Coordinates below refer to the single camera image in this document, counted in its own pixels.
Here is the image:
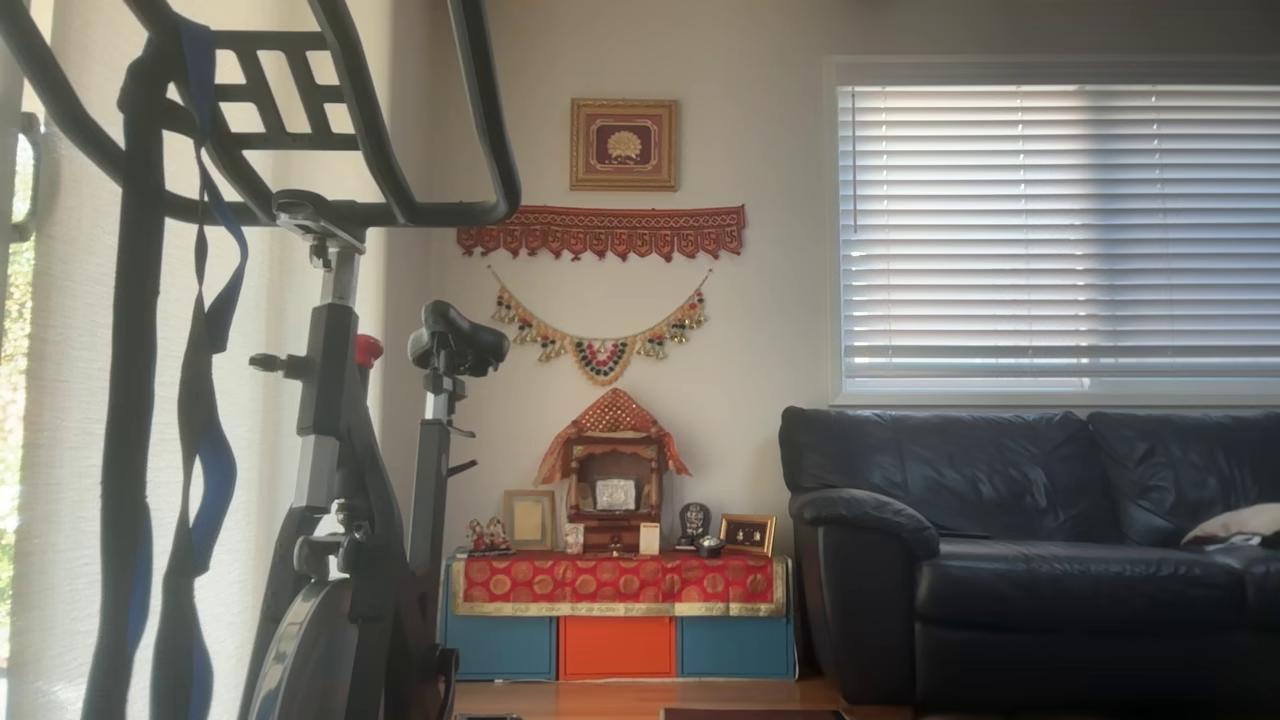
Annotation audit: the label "orange storage bin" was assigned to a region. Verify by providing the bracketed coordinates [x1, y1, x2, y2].
[559, 615, 677, 681]

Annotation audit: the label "small wooden shrine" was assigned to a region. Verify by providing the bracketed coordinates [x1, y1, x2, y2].
[565, 432, 666, 554]

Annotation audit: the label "red embroidered wall valance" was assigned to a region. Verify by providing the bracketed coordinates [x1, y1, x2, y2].
[457, 205, 746, 263]

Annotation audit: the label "white sheer curtain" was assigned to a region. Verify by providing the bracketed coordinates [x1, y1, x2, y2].
[0, 0, 401, 720]

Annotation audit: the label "dark floor rug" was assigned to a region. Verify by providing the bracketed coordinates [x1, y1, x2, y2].
[660, 707, 851, 720]

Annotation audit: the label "beige photo frame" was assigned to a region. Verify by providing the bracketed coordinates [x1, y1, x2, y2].
[502, 489, 557, 551]

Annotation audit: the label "blue storage bin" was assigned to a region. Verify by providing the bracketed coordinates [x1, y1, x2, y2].
[679, 615, 795, 681]
[443, 614, 557, 682]

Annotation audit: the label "white cushion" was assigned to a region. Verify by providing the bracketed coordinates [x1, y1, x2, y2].
[1180, 503, 1280, 551]

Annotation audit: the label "white window blinds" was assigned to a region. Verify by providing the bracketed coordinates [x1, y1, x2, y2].
[838, 85, 1280, 393]

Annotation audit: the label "beaded wall garland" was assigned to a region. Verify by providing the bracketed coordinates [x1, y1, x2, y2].
[488, 266, 713, 387]

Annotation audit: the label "black grey exercise bike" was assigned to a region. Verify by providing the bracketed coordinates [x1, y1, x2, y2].
[0, 0, 523, 720]

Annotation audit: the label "gold photo frame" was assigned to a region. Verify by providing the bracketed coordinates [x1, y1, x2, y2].
[719, 513, 777, 557]

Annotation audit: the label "white window frame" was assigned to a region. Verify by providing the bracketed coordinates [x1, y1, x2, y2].
[826, 57, 1280, 408]

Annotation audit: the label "black leather sofa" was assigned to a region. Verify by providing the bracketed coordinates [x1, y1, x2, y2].
[778, 405, 1280, 713]

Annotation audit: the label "blue black resistance band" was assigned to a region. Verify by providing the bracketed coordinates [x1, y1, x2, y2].
[150, 15, 251, 720]

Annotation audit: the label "gold framed wall picture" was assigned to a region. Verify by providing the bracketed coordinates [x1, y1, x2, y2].
[570, 98, 679, 192]

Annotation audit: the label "red gold shrine cloth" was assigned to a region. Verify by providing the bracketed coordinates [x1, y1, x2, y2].
[535, 388, 691, 486]

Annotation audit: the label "red gold table runner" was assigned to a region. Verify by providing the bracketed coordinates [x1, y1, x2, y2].
[450, 553, 788, 617]

